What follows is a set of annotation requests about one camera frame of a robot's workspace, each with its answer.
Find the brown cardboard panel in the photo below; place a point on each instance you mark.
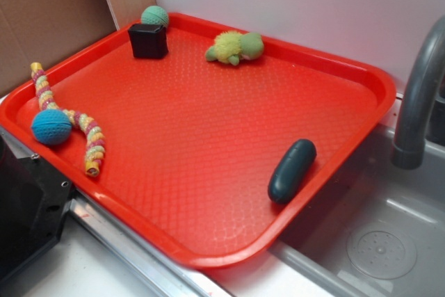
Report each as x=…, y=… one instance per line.
x=49, y=31

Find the blue textured ball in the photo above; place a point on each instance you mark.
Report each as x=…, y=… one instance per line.
x=51, y=127

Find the grey toy faucet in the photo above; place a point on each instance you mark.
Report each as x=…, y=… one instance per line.
x=421, y=116

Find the dark green plastic cucumber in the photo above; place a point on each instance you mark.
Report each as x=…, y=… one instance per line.
x=288, y=175

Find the multicolour spiral rope toy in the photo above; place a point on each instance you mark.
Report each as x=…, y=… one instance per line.
x=95, y=139

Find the grey plastic sink basin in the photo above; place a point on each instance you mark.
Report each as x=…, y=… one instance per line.
x=373, y=229

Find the black cube block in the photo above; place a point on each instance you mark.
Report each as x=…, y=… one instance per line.
x=148, y=41

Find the green textured ball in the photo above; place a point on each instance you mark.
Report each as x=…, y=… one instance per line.
x=155, y=15

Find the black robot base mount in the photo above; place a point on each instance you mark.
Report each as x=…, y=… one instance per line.
x=35, y=199

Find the red plastic tray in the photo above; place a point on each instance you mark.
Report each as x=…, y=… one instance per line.
x=191, y=145

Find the green yellow plush turtle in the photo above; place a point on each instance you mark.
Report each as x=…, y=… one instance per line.
x=232, y=47

